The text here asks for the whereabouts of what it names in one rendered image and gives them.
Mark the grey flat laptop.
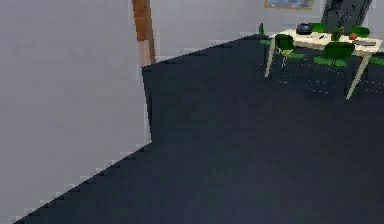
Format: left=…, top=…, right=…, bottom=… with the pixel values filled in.
left=354, top=39, right=378, bottom=47

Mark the framed wall picture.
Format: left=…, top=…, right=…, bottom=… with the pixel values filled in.
left=263, top=0, right=315, bottom=11

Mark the black round pot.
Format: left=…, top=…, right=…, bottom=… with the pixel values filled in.
left=295, top=22, right=313, bottom=36

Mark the dark green cup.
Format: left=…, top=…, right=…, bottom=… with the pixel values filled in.
left=331, top=27, right=345, bottom=42

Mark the green chair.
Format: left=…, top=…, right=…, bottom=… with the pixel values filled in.
left=369, top=55, right=384, bottom=67
left=312, top=41, right=356, bottom=68
left=349, top=25, right=371, bottom=39
left=274, top=33, right=307, bottom=69
left=308, top=22, right=326, bottom=34

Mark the dark grey fridge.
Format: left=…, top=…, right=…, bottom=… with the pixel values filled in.
left=320, top=0, right=373, bottom=34

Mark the cream dining table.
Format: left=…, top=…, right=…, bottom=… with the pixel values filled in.
left=264, top=28, right=384, bottom=101

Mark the brown wooden room door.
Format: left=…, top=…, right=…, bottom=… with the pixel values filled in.
left=131, top=0, right=157, bottom=67

